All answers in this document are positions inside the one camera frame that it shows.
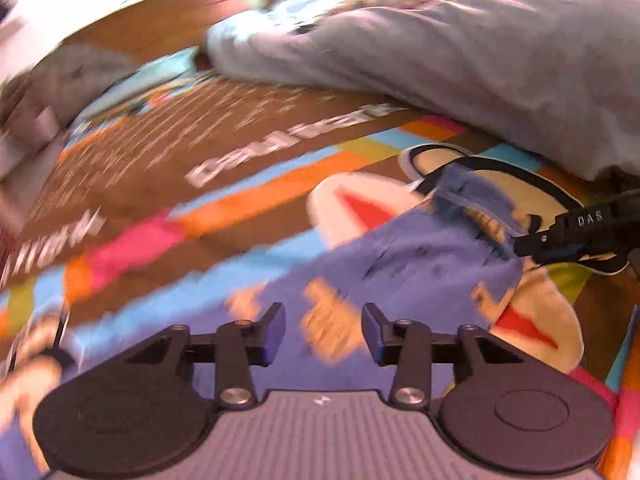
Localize wooden headboard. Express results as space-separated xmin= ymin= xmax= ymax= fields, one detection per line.
xmin=65 ymin=0 xmax=313 ymax=75

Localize light blue pillow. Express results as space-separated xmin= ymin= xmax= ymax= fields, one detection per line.
xmin=92 ymin=46 xmax=202 ymax=117

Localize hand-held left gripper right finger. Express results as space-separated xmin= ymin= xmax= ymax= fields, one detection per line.
xmin=361 ymin=302 xmax=526 ymax=408

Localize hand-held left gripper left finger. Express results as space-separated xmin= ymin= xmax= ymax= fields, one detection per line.
xmin=120 ymin=302 xmax=287 ymax=408

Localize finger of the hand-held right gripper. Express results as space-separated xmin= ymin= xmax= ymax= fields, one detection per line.
xmin=514 ymin=214 xmax=554 ymax=264

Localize grey quilted jacket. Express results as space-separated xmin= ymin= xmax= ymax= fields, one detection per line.
xmin=22 ymin=42 xmax=140 ymax=128

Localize grey flat box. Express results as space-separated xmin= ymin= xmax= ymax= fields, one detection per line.
xmin=0 ymin=102 xmax=68 ymax=178

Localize blue printed pants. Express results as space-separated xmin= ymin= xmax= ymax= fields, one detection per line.
xmin=65 ymin=160 xmax=528 ymax=411

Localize colourful striped printed blanket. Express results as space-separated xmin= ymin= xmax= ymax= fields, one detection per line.
xmin=0 ymin=60 xmax=640 ymax=480

